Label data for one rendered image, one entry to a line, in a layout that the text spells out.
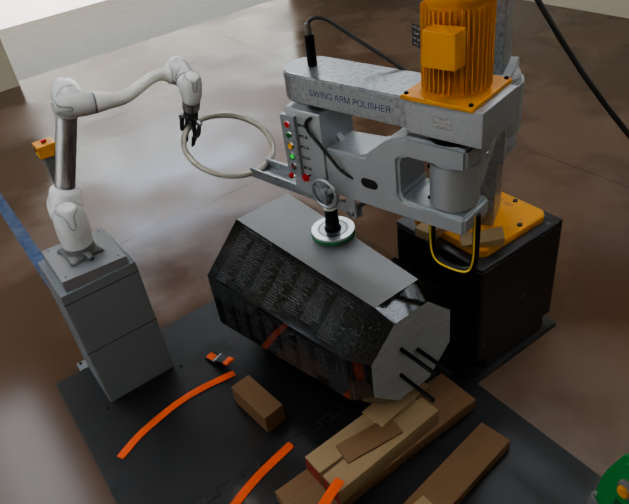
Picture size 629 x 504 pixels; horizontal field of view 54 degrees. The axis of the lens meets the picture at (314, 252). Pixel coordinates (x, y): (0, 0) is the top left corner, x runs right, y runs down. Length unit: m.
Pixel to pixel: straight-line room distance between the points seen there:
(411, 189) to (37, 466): 2.38
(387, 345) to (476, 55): 1.24
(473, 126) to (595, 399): 1.82
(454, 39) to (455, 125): 0.31
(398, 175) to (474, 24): 0.68
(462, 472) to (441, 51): 1.86
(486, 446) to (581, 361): 0.83
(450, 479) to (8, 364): 2.75
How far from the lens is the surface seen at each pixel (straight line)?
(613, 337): 3.84
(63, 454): 3.65
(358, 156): 2.55
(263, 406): 3.27
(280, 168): 3.15
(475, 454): 3.10
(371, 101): 2.36
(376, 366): 2.71
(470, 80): 2.15
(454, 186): 2.34
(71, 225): 3.23
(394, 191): 2.50
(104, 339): 3.47
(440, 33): 2.03
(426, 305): 2.75
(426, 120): 2.23
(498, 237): 3.05
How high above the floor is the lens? 2.61
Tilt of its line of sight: 36 degrees down
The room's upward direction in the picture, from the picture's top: 9 degrees counter-clockwise
